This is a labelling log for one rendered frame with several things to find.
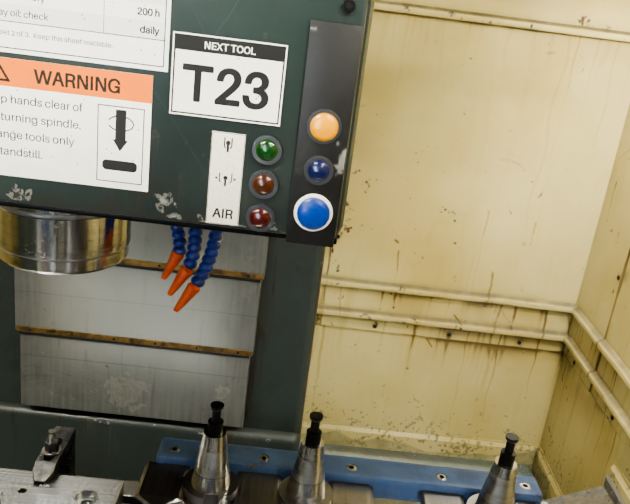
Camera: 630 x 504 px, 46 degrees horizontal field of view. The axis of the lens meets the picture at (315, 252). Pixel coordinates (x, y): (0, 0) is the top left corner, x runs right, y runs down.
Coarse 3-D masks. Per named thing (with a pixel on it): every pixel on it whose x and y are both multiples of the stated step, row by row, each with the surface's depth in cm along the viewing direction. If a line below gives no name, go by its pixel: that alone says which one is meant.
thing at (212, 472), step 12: (204, 432) 82; (204, 444) 81; (216, 444) 81; (204, 456) 82; (216, 456) 82; (204, 468) 82; (216, 468) 82; (228, 468) 83; (192, 480) 83; (204, 480) 82; (216, 480) 82; (228, 480) 84; (204, 492) 82; (216, 492) 83
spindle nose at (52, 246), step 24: (0, 216) 83; (24, 216) 82; (48, 216) 82; (72, 216) 82; (0, 240) 85; (24, 240) 83; (48, 240) 82; (72, 240) 83; (96, 240) 85; (120, 240) 88; (24, 264) 84; (48, 264) 84; (72, 264) 84; (96, 264) 86
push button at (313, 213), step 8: (304, 200) 67; (312, 200) 67; (320, 200) 67; (304, 208) 67; (312, 208) 67; (320, 208) 67; (328, 208) 67; (304, 216) 67; (312, 216) 67; (320, 216) 67; (328, 216) 67; (304, 224) 68; (312, 224) 67; (320, 224) 67
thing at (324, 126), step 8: (312, 120) 64; (320, 120) 64; (328, 120) 64; (336, 120) 64; (312, 128) 65; (320, 128) 64; (328, 128) 64; (336, 128) 65; (320, 136) 65; (328, 136) 65
